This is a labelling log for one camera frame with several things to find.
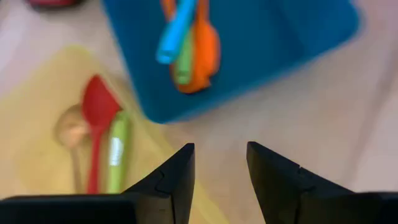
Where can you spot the orange silicone spatula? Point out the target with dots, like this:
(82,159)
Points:
(206,56)

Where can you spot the green silicone spoon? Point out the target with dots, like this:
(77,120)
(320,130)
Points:
(118,149)

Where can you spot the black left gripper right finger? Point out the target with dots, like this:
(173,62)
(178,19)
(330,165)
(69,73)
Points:
(286,193)

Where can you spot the light wooden spoon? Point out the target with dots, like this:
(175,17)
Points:
(70,130)

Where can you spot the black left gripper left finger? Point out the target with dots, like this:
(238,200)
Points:
(168,193)

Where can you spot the blue plastic bin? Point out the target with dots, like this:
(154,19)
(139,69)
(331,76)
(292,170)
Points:
(264,46)

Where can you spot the blue silicone spatula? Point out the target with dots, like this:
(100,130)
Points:
(174,37)

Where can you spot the yellow plastic bin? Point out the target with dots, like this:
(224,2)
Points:
(31,93)

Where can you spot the red silicone spoon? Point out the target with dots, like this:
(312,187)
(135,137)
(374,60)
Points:
(99,102)

